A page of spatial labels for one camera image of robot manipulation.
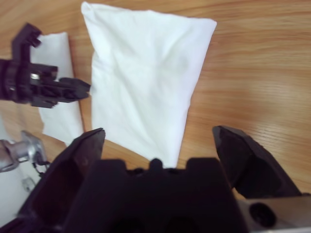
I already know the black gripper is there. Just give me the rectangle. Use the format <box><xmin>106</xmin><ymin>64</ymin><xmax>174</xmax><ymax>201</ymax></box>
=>
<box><xmin>0</xmin><ymin>59</ymin><xmax>92</xmax><ymax>109</ymax></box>

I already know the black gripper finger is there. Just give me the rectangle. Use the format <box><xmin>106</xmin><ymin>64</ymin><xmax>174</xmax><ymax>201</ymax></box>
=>
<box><xmin>212</xmin><ymin>125</ymin><xmax>303</xmax><ymax>200</ymax></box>
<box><xmin>17</xmin><ymin>127</ymin><xmax>106</xmax><ymax>233</ymax></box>

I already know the white Unitree print t-shirt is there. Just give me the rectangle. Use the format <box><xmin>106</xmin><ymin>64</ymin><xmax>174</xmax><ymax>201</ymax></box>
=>
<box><xmin>81</xmin><ymin>1</ymin><xmax>218</xmax><ymax>168</ymax></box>

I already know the grey metal bracket with hole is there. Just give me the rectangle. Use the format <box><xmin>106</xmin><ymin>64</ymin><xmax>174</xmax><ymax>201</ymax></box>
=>
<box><xmin>237</xmin><ymin>193</ymin><xmax>311</xmax><ymax>231</ymax></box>

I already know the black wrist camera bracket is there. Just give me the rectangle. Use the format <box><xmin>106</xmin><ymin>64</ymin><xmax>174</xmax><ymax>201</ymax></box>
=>
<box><xmin>11</xmin><ymin>22</ymin><xmax>42</xmax><ymax>64</ymax></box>

